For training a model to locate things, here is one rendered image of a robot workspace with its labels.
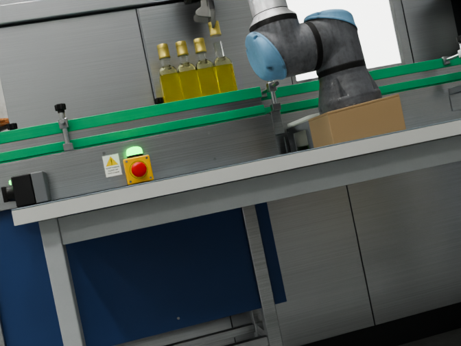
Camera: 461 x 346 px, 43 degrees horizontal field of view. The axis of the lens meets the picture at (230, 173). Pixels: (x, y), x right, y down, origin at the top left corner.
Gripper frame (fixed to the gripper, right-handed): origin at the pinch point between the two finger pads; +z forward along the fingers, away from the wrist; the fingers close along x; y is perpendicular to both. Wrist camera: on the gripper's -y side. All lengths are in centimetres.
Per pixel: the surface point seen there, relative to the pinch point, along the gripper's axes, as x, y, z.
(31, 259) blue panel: 14, 66, 59
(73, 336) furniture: 49, 55, 74
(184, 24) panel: -11.8, 7.2, -4.7
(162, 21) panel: -11.7, 14.2, -6.7
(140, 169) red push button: 26, 32, 41
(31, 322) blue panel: 14, 69, 75
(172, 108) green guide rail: 14.0, 19.7, 25.2
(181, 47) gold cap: 1.8, 11.7, 5.6
